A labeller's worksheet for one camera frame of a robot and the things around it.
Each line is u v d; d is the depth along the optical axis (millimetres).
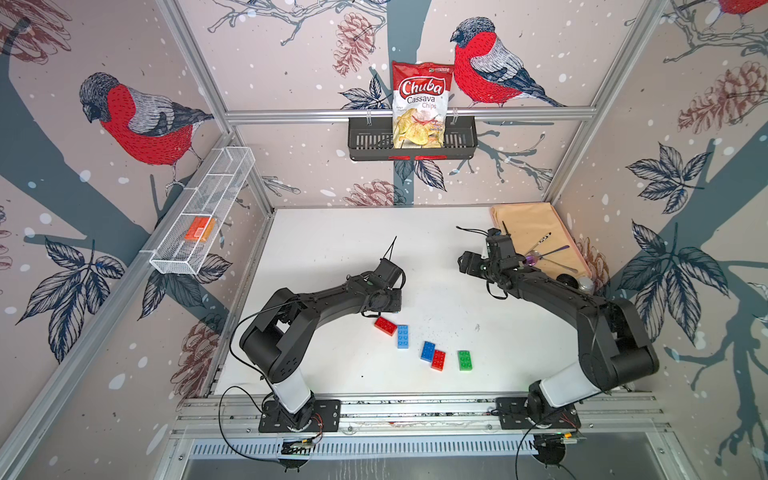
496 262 723
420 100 853
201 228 715
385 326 880
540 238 1102
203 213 781
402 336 856
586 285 873
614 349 445
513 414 728
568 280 857
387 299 780
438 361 813
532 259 1035
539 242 1100
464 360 814
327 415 729
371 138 947
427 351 834
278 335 463
